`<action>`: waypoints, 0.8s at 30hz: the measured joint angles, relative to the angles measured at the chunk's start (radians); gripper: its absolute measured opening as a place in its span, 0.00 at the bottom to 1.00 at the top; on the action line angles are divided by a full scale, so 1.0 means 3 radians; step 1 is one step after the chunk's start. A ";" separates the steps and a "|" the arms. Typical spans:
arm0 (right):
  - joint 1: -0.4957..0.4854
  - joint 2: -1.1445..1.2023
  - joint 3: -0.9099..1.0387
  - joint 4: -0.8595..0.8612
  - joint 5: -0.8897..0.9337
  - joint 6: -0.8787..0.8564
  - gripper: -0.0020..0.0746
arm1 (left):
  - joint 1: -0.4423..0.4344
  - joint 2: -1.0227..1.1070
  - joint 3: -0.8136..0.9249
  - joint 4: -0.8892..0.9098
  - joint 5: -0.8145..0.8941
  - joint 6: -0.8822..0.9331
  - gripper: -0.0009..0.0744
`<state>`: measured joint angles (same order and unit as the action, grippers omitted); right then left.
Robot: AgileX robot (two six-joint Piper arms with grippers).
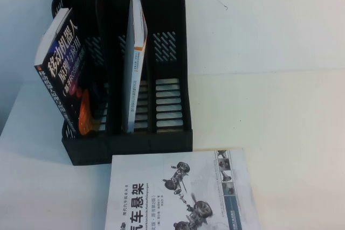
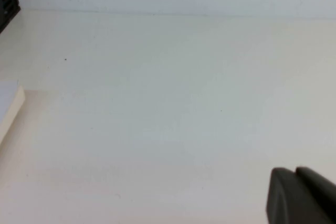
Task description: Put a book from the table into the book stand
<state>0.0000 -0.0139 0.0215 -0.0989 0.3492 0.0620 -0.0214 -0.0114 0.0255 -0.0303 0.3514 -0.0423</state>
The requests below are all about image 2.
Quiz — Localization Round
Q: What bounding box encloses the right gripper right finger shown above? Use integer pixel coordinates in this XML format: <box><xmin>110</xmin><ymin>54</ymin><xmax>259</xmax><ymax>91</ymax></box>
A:
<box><xmin>296</xmin><ymin>166</ymin><xmax>336</xmax><ymax>218</ymax></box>

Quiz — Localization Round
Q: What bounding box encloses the white car suspension book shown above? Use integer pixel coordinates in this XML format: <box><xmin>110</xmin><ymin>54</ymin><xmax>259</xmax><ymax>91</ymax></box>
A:
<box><xmin>0</xmin><ymin>79</ymin><xmax>26</xmax><ymax>152</ymax></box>

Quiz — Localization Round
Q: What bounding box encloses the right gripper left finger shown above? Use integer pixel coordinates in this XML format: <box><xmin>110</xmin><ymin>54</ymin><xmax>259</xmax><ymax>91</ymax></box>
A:
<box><xmin>266</xmin><ymin>167</ymin><xmax>336</xmax><ymax>224</ymax></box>

